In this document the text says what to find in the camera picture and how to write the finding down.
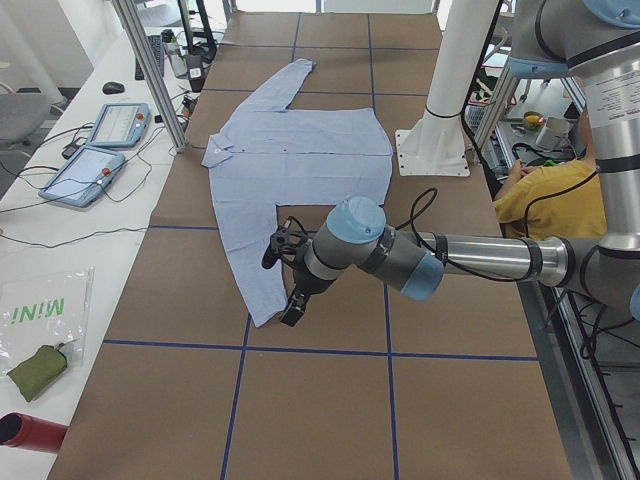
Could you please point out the green folded cloth pouch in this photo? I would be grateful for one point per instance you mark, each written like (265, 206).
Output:
(35, 374)

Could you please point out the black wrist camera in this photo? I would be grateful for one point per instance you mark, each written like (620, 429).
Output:
(286, 244)

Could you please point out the aluminium frame post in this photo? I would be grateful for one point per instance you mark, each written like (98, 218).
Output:
(128, 16)

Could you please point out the blue teach pendant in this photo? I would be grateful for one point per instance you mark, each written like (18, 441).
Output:
(119, 125)
(84, 177)

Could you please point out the far blue teach pendant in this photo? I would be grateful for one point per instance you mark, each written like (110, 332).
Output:
(119, 125)

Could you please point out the clear MINI plastic bag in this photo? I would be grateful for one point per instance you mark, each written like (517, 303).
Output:
(46, 310)

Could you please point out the black power adapter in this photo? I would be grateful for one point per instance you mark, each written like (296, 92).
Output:
(195, 72)

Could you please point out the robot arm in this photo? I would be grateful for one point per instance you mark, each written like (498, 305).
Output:
(597, 41)

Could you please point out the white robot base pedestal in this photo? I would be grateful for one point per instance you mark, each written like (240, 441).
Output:
(435, 146)

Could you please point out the person in yellow shirt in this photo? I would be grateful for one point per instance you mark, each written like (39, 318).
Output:
(563, 200)

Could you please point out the grey office chair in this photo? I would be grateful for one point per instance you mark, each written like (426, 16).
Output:
(22, 114)

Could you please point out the black computer mouse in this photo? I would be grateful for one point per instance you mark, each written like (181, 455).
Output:
(112, 87)

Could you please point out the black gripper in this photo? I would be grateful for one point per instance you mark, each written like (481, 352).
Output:
(307, 283)

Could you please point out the near blue teach pendant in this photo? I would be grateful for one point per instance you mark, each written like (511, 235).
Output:
(84, 177)

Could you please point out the light blue striped shirt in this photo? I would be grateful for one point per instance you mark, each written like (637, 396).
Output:
(268, 155)

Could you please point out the red bottle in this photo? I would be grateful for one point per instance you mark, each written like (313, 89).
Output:
(20, 430)

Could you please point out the black keyboard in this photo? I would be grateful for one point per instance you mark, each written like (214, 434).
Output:
(157, 49)

